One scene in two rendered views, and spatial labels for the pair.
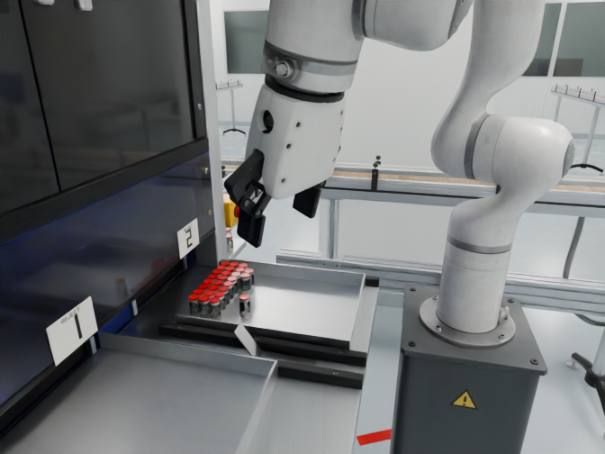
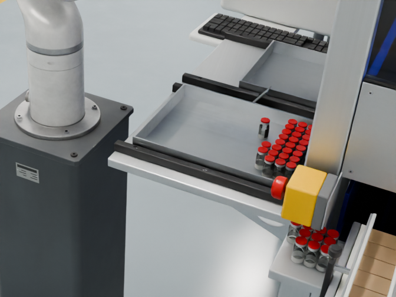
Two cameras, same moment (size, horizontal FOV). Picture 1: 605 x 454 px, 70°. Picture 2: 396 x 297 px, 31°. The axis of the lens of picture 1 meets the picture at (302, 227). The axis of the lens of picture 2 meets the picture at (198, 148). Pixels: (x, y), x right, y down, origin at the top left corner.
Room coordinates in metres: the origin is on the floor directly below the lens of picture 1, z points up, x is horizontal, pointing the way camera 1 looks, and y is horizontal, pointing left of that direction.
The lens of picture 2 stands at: (2.06, 0.12, 1.72)
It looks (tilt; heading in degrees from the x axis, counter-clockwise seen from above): 34 degrees down; 186
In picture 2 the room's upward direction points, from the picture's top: 6 degrees clockwise
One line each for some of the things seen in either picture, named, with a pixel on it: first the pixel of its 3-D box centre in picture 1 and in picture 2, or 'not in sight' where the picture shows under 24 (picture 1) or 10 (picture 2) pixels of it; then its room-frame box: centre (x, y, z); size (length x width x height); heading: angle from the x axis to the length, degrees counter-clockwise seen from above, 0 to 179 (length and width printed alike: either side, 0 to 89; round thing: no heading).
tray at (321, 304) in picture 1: (278, 299); (231, 136); (0.79, 0.05, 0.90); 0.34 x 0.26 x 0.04; 76
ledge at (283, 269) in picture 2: (215, 249); (316, 263); (1.12, 0.25, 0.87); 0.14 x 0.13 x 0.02; 76
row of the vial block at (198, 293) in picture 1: (211, 287); (300, 154); (0.83, 0.20, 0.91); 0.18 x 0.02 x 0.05; 166
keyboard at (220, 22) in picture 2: not in sight; (267, 38); (0.10, 0.08, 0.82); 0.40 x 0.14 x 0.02; 74
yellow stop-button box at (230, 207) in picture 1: (224, 210); (308, 196); (1.09, 0.21, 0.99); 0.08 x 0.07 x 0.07; 76
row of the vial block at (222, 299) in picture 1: (230, 290); (280, 148); (0.82, 0.16, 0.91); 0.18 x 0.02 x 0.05; 166
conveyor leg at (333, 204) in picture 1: (331, 275); not in sight; (1.73, -0.13, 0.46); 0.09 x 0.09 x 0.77; 76
